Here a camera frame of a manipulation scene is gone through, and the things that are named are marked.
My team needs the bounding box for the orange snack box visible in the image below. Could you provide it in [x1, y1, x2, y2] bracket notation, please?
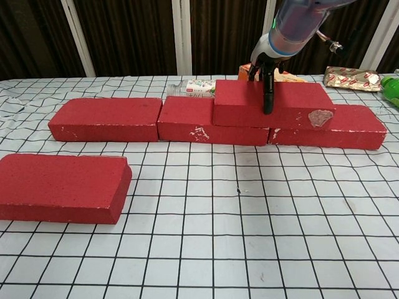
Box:
[238, 62, 308, 83]

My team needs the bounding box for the black pleated curtain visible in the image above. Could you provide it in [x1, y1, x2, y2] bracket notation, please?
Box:
[0, 0, 399, 81]

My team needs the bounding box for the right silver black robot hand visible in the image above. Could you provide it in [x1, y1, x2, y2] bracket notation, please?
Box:
[248, 32, 285, 115]

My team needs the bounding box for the silver foil snack bag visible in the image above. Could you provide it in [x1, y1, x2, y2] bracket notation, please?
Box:
[322, 65, 383, 93]

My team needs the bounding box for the white metal frame post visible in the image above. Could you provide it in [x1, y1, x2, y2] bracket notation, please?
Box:
[60, 0, 96, 77]
[361, 0, 394, 72]
[260, 0, 279, 41]
[171, 0, 193, 75]

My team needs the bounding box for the white black checkered tablecloth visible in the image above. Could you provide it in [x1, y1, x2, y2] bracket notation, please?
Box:
[0, 74, 399, 299]

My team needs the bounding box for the clear bottle with colourful label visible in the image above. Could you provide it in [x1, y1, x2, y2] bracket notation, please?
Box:
[167, 78, 218, 100]

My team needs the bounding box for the green drink bottle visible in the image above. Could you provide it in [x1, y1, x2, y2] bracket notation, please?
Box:
[380, 75, 399, 108]

